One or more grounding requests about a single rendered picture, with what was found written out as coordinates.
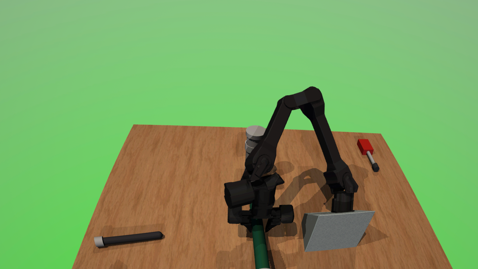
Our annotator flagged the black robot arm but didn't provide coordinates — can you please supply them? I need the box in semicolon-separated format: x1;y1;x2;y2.
224;86;359;213

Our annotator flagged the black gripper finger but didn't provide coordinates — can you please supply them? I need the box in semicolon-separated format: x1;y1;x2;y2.
265;218;281;232
241;218;252;233

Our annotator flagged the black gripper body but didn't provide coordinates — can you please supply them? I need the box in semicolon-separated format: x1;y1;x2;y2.
227;200;294;224

